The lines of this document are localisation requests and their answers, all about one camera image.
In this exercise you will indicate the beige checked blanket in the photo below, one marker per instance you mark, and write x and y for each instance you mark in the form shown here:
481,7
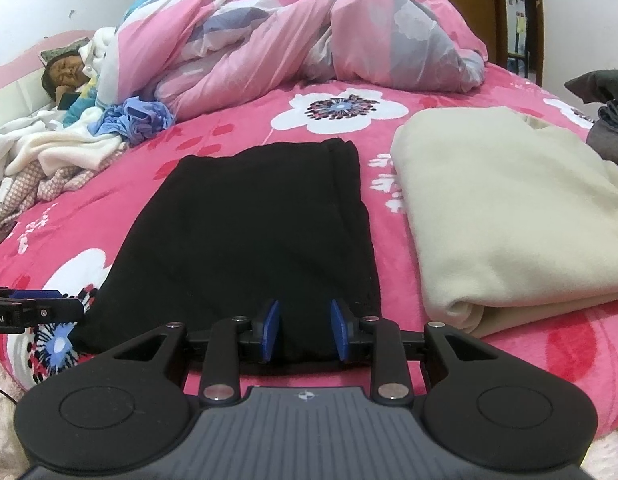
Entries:
34,185

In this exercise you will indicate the patterned pillow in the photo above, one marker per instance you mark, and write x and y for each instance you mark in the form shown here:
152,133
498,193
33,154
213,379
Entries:
64,51

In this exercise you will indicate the dark grey garment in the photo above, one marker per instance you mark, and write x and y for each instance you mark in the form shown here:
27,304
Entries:
599,85

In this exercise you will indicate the pink patterned quilt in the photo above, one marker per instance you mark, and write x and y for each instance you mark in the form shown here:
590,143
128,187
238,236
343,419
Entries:
289,25

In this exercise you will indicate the blue cloth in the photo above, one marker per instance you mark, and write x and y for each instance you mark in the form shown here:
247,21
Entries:
134,120

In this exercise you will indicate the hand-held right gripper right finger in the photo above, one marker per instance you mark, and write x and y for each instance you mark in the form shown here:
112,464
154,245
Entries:
339,330

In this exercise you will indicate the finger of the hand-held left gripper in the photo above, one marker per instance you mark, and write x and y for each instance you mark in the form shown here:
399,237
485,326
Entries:
54,307

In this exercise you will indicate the folded cream garment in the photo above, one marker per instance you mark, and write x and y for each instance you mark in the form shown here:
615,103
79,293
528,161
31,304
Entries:
504,210

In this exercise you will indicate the cream fluffy cloth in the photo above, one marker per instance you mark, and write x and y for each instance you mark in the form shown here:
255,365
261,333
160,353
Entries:
6,410

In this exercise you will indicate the black garment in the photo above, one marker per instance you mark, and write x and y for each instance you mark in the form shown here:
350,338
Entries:
239,235

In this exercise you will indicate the teal printed quilt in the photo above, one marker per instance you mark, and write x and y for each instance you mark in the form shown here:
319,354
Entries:
79,105

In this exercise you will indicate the pink floral bed blanket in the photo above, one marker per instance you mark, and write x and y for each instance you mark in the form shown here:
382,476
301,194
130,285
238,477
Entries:
239,125

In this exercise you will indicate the wooden framed mirror cabinet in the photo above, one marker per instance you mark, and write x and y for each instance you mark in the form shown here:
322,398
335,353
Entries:
464,10

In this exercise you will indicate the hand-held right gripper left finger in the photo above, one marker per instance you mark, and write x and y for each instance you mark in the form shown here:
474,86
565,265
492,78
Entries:
271,330

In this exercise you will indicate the cream fleece blanket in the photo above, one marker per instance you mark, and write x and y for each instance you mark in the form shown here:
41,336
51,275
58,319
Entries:
49,145

